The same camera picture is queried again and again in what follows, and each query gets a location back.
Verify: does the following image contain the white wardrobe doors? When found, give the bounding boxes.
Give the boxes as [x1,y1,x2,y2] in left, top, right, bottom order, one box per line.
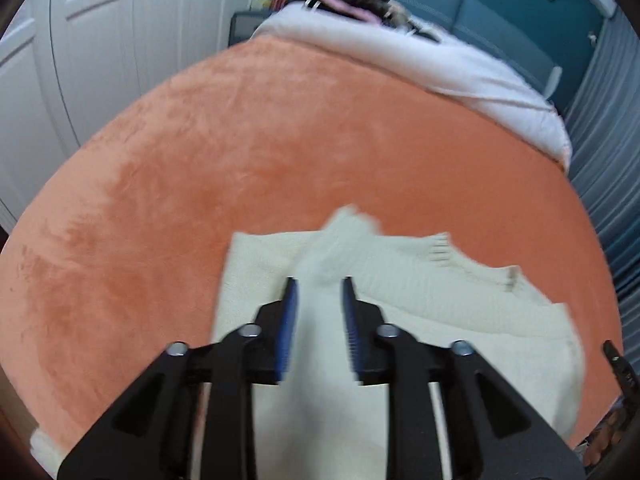
[0,0,273,233]

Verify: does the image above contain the orange fleece blanket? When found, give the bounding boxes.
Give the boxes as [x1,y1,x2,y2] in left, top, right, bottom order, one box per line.
[0,35,623,461]

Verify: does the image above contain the striped grey curtain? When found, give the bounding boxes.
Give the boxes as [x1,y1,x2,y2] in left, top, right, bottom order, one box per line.
[562,7,640,311]

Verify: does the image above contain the dark bedside box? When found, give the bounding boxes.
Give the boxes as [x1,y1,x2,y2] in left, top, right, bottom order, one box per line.
[229,11,273,50]

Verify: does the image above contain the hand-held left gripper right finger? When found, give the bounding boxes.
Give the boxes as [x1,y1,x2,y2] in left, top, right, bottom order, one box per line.
[341,276,587,480]

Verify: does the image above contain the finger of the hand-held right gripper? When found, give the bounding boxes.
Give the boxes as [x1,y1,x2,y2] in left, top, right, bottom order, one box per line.
[601,340,637,401]

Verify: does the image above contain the cream knit sweater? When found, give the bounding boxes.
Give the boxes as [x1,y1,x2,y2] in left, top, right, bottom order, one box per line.
[30,204,587,480]

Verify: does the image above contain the white duvet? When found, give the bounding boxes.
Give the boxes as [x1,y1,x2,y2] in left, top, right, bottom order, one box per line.
[249,1,573,171]

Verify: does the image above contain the teal headboard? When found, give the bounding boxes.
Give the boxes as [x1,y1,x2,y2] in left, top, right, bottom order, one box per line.
[280,0,608,116]

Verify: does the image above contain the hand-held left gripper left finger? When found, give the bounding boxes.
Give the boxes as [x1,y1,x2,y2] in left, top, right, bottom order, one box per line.
[56,277,300,480]

